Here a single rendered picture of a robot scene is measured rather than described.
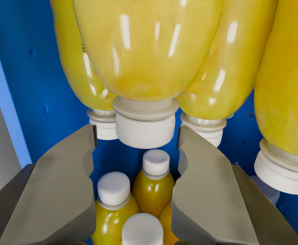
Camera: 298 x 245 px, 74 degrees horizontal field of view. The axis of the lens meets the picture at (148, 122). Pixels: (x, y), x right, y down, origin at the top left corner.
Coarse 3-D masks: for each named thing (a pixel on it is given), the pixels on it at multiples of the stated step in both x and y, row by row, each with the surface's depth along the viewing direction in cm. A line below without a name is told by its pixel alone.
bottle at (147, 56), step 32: (96, 0) 7; (128, 0) 7; (160, 0) 7; (192, 0) 7; (224, 0) 8; (96, 32) 8; (128, 32) 7; (160, 32) 7; (192, 32) 8; (96, 64) 9; (128, 64) 8; (160, 64) 8; (192, 64) 9; (128, 96) 10; (160, 96) 10
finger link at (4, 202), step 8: (24, 168) 9; (32, 168) 9; (16, 176) 8; (24, 176) 8; (8, 184) 8; (16, 184) 8; (24, 184) 8; (0, 192) 7; (8, 192) 7; (16, 192) 7; (0, 200) 7; (8, 200) 7; (16, 200) 7; (0, 208) 7; (8, 208) 7; (0, 216) 6; (8, 216) 6; (0, 224) 6; (0, 232) 6
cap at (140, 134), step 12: (120, 120) 12; (132, 120) 11; (168, 120) 12; (120, 132) 12; (132, 132) 11; (144, 132) 11; (156, 132) 11; (168, 132) 12; (132, 144) 12; (144, 144) 12; (156, 144) 12
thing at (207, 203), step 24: (192, 144) 11; (192, 168) 9; (216, 168) 9; (192, 192) 8; (216, 192) 8; (240, 192) 8; (192, 216) 7; (216, 216) 7; (240, 216) 7; (192, 240) 7; (216, 240) 6; (240, 240) 6
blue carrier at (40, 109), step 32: (0, 0) 11; (32, 0) 13; (0, 32) 11; (32, 32) 14; (0, 64) 11; (32, 64) 14; (0, 96) 11; (32, 96) 14; (64, 96) 18; (32, 128) 14; (64, 128) 19; (224, 128) 29; (256, 128) 26; (32, 160) 14; (96, 160) 26; (128, 160) 31; (96, 192) 28
